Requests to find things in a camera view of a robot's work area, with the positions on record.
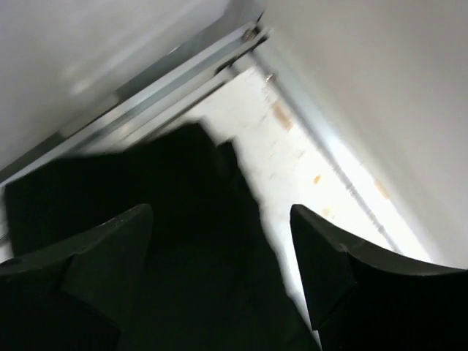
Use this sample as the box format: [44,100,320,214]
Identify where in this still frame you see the left aluminium frame rail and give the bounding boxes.
[1,23,268,186]

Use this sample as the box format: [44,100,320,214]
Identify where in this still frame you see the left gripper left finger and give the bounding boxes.
[1,205,153,350]

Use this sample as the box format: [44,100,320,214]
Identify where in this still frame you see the black trousers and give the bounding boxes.
[4,123,318,350]

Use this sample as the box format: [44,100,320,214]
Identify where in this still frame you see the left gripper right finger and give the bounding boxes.
[290,205,467,350]

